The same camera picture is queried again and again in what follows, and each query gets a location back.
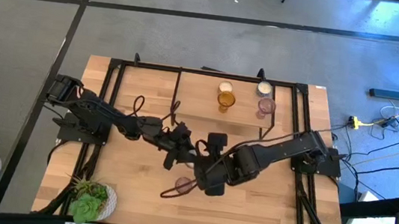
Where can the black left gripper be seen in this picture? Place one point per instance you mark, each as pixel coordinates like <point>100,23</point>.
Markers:
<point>175,143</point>

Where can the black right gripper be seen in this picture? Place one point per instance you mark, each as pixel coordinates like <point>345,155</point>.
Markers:
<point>215,170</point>

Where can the pink glass candle holder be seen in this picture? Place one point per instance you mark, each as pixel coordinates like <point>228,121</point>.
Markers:
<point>266,106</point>
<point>181,185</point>

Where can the amber glass candle holder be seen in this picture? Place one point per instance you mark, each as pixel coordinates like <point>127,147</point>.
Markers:
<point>226,100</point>

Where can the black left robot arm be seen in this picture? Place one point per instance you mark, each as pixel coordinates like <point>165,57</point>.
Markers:
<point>101,110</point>

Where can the wooden shelf with black legs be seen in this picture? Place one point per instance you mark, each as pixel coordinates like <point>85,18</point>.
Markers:
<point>200,101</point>

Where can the white plant pot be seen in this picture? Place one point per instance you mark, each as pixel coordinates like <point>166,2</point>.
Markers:
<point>112,202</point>

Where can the green succulent plant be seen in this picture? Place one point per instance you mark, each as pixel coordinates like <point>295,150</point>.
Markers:
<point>85,208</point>

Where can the black desk beam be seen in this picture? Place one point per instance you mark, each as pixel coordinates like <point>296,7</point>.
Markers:
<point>377,207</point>

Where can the black power adapter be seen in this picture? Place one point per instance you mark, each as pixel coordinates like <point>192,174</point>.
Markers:
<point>389,121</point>

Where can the black metal table frame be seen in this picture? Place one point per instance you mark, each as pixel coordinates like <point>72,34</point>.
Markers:
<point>152,65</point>

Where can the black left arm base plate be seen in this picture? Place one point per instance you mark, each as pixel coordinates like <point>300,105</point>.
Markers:
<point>80,137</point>

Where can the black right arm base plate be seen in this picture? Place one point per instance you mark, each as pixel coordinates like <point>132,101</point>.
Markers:
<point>330,168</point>

